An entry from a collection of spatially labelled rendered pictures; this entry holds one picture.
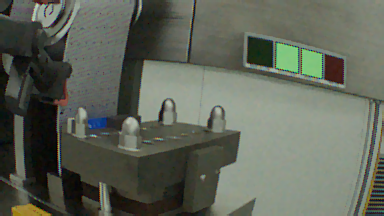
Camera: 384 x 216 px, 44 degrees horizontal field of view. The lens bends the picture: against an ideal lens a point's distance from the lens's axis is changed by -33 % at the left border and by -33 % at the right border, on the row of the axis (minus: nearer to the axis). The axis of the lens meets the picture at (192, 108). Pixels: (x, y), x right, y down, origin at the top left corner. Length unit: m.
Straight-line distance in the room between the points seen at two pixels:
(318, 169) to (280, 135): 0.38
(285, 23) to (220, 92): 2.57
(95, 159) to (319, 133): 2.71
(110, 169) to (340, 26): 0.55
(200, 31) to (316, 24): 0.27
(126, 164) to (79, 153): 0.09
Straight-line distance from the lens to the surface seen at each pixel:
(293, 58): 1.17
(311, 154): 3.58
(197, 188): 1.05
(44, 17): 1.04
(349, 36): 1.15
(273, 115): 3.63
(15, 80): 0.85
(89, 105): 1.12
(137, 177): 0.90
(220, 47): 1.22
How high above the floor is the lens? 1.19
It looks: 6 degrees down
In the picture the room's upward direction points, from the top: 6 degrees clockwise
